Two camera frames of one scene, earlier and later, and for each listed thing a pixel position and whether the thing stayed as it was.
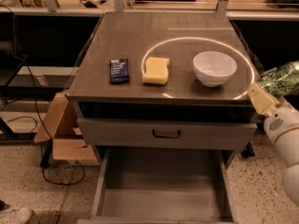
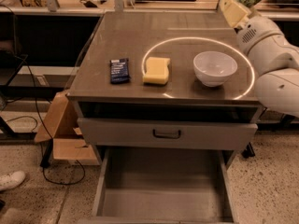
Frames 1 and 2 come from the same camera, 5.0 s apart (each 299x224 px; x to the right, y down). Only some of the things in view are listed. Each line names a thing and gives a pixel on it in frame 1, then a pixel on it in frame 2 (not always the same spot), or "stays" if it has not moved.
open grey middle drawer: [163, 185] stays
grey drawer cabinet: [165, 81] stays
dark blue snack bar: [119, 69] stays
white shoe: [23, 215] → [11, 180]
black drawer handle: [166, 136] stays
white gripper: [282, 122] → [253, 32]
